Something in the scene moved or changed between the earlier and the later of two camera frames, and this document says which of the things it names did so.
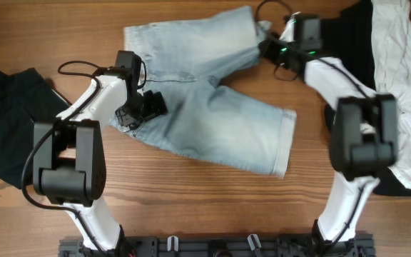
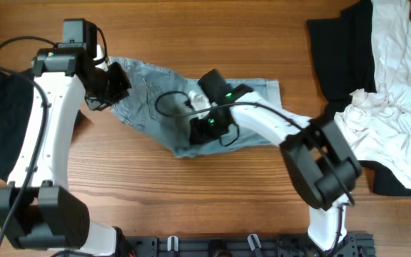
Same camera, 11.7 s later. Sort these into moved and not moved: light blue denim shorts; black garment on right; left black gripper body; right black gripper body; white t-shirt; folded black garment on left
Moved: light blue denim shorts; left black gripper body; right black gripper body
Not moved: black garment on right; white t-shirt; folded black garment on left
